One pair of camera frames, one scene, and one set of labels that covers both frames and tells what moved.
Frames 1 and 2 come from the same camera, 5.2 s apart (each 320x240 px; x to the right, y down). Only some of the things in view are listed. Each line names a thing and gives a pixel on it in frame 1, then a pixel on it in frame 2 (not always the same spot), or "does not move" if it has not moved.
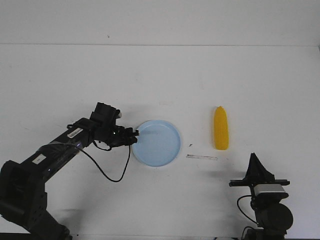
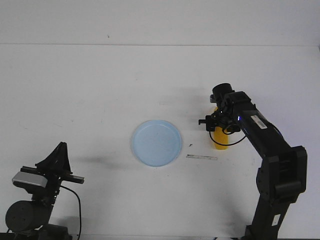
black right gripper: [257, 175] to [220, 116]
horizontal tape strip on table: [202, 157] does not move
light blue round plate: [158, 143] does not move
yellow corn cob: [221, 128] does not move
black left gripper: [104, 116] to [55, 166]
